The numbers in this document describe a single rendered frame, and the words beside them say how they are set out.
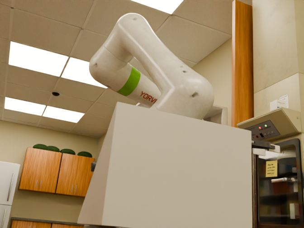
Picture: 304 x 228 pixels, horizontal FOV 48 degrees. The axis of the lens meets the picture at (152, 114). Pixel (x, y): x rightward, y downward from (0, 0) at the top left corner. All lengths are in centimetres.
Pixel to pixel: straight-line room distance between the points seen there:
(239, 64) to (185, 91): 121
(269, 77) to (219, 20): 119
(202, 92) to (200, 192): 28
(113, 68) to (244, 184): 65
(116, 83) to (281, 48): 99
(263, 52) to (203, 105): 117
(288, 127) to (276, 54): 45
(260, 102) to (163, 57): 100
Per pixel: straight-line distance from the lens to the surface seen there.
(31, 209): 667
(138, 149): 68
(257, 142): 144
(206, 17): 296
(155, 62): 101
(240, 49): 212
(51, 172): 640
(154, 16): 297
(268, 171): 176
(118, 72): 123
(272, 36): 201
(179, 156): 71
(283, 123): 166
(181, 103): 88
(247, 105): 200
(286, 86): 180
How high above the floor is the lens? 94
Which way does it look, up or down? 19 degrees up
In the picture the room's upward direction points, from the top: 5 degrees clockwise
